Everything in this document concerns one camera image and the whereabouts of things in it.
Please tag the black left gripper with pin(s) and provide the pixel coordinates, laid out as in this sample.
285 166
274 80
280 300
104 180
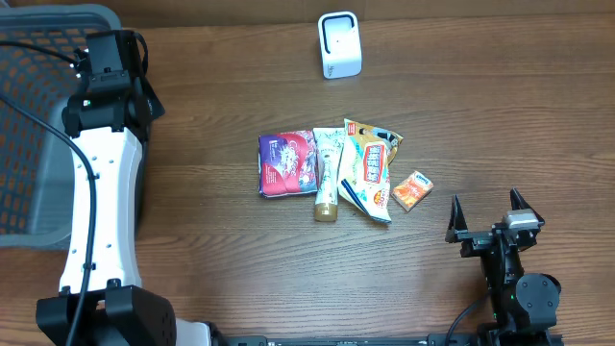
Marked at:
148 88

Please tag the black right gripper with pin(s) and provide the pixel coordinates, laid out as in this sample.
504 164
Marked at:
475 240

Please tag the grey plastic basket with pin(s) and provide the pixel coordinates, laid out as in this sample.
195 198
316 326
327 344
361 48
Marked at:
37 178

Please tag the small orange juice carton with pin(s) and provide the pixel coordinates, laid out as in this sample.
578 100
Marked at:
412 190

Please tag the yellow snack bag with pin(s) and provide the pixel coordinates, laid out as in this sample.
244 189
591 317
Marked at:
364 174

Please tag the white tube gold cap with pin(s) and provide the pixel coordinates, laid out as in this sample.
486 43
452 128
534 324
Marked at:
329 144

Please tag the red purple pouch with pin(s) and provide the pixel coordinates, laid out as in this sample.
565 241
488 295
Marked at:
287 164

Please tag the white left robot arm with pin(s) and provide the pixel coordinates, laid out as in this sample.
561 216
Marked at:
106 124

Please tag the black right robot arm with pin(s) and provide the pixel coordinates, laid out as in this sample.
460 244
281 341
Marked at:
524 304

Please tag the white barcode scanner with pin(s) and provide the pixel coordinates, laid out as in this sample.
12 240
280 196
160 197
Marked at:
340 45

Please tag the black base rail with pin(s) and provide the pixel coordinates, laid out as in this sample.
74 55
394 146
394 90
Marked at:
428 340

